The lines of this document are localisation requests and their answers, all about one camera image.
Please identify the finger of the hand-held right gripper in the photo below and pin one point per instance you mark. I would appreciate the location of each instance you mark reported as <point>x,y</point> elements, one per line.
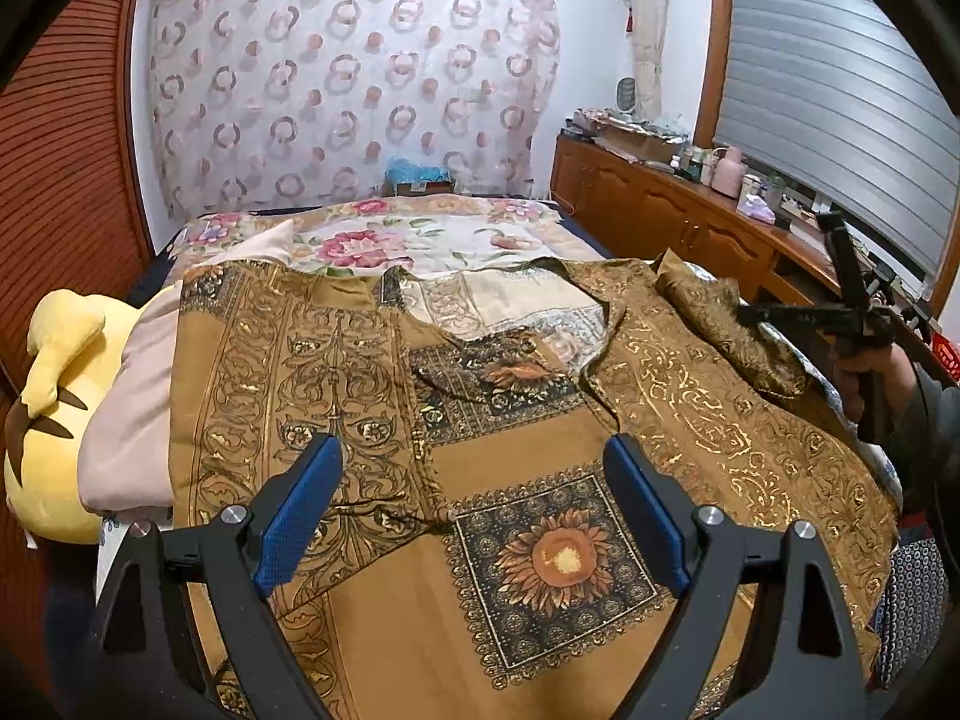
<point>780,317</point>

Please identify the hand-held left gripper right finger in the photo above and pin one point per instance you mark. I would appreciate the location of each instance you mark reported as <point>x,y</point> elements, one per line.
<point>649,517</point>

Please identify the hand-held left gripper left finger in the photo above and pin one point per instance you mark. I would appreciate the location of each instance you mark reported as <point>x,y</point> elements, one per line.
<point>296,511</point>

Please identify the brown patterned shirt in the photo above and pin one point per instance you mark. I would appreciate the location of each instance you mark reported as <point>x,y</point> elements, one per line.
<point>480,457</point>

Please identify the person's right forearm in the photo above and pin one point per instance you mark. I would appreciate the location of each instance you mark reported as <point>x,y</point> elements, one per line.
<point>930,427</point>

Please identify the person's right hand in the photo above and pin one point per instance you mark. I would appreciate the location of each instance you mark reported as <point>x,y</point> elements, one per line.
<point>892,382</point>

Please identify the red basket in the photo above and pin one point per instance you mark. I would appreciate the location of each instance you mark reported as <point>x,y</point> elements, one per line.
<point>949,360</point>

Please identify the purple plastic bag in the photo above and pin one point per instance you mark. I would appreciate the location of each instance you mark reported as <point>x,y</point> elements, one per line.
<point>756,208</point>

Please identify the wooden sideboard cabinet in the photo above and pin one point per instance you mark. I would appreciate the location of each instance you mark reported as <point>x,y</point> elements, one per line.
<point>675,217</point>

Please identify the pink kettle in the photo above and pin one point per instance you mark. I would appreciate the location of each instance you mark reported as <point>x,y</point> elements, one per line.
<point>727,172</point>

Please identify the pink pillow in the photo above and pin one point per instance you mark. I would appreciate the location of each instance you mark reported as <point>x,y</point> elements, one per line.
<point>127,420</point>

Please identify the grey window blind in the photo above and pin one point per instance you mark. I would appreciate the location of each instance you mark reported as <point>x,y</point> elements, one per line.
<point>832,82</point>

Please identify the small desk fan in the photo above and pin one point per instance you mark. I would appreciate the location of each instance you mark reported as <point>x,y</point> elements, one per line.
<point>626,94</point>

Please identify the dark dotted cloth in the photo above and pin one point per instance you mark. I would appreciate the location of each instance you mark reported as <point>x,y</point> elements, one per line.
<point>915,600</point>

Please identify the yellow plush toy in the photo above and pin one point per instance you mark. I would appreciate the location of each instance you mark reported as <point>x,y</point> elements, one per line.
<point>60,360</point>

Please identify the floral bed sheet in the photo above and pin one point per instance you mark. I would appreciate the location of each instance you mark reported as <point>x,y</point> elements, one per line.
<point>450,232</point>

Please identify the lace window curtain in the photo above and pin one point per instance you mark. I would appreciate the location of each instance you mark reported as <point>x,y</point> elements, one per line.
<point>649,22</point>

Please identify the small cardboard box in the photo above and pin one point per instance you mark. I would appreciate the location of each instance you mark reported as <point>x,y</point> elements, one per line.
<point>424,186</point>

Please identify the blue plastic bag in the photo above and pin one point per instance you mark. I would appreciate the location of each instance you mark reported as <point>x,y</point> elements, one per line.
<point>412,169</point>

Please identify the wooden louvred wardrobe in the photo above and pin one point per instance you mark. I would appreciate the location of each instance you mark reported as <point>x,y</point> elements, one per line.
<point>67,187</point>

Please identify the circle print curtain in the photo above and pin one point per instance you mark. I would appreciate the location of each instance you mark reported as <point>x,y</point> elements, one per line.
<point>337,82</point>

